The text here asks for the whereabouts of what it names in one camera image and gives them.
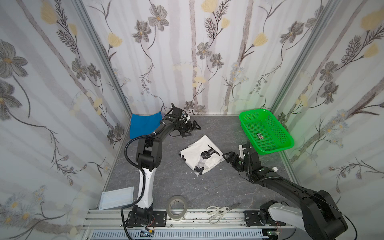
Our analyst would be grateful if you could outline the aluminium corner wall profile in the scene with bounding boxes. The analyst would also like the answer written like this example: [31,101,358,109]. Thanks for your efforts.
[72,0,132,118]
[270,0,341,114]

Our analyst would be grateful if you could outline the folded blue t-shirt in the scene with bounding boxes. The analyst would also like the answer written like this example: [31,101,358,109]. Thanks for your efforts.
[129,112,162,139]

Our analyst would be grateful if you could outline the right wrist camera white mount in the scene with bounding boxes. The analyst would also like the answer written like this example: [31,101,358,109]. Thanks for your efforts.
[239,145,245,160]

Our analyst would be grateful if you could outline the white t-shirt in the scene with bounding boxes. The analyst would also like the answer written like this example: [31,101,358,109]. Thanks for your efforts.
[180,135,224,176]

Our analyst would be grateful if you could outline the aluminium corner wall profile left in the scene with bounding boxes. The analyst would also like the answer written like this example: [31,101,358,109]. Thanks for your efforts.
[72,0,132,118]

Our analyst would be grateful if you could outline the roll of clear tape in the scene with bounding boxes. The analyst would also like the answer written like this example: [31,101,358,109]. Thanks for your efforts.
[166,196,188,222]

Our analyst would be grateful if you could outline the white handled scissors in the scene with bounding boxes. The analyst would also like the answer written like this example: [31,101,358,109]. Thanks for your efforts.
[206,203,241,225]

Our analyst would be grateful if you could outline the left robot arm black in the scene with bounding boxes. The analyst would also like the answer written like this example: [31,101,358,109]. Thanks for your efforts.
[121,105,201,240]

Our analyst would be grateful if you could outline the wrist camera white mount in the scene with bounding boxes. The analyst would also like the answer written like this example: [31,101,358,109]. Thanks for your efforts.
[179,113,191,124]
[239,145,245,160]

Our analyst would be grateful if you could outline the green plastic laundry basket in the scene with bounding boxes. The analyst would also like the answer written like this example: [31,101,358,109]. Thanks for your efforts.
[239,109,295,155]

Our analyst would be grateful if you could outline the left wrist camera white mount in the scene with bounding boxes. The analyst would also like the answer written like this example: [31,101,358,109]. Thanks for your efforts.
[179,113,191,124]

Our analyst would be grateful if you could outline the aluminium corner wall profile right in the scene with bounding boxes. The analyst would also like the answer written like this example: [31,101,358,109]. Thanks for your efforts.
[270,0,341,114]

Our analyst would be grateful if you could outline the white slotted cable duct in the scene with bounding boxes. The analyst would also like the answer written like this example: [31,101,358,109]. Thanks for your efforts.
[89,229,266,240]

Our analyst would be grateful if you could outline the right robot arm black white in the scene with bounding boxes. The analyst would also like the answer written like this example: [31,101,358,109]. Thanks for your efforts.
[223,143,350,240]

